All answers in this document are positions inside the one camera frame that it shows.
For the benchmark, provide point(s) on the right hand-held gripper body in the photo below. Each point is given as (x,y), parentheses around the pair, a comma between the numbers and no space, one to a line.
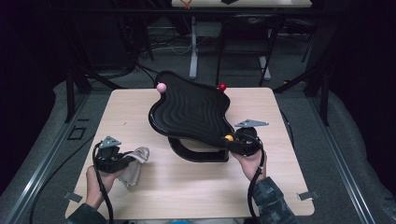
(250,141)

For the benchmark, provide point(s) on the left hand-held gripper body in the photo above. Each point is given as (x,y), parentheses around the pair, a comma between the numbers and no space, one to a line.
(107,158)

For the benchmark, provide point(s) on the beige wiping cloth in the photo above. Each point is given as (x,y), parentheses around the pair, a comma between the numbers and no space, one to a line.
(134,169)

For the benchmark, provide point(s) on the yellow ball knob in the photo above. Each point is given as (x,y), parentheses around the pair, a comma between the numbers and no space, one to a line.
(229,137)

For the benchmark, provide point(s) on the black wavy tray stand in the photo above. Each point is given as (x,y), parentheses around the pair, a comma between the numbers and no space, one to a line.
(190,109)

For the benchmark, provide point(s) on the red ball knob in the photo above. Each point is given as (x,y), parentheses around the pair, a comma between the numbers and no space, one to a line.
(222,86)

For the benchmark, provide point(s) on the person's right hand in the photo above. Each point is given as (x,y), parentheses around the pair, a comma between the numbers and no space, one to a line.
(253,165)

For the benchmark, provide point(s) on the person's left hand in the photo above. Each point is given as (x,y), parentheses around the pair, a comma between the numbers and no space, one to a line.
(98,186)

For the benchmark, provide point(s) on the metal table clip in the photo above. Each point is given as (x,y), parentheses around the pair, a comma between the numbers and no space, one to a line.
(307,195)
(72,196)

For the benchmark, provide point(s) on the pink ball knob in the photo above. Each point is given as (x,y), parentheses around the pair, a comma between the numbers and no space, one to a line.
(161,87)

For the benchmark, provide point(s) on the blue object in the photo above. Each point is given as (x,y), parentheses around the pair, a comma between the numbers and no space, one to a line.
(179,222)

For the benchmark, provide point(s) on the black chair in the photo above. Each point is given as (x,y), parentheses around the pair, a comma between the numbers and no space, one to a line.
(249,34)

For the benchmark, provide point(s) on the white background table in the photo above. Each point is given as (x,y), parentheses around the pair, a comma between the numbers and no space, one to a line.
(249,3)

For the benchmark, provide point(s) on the dark object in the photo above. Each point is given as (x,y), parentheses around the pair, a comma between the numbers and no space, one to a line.
(229,1)

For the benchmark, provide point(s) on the black metal crossbar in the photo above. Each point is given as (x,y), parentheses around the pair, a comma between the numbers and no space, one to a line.
(124,11)

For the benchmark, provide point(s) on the orange object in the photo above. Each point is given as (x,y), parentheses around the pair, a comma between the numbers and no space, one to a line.
(186,3)

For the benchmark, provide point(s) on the metal floor rail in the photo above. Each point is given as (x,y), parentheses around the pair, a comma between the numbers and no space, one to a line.
(341,161)
(49,155)

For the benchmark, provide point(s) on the black metal frame stand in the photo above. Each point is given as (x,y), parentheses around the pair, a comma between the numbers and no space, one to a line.
(325,102)
(70,99)

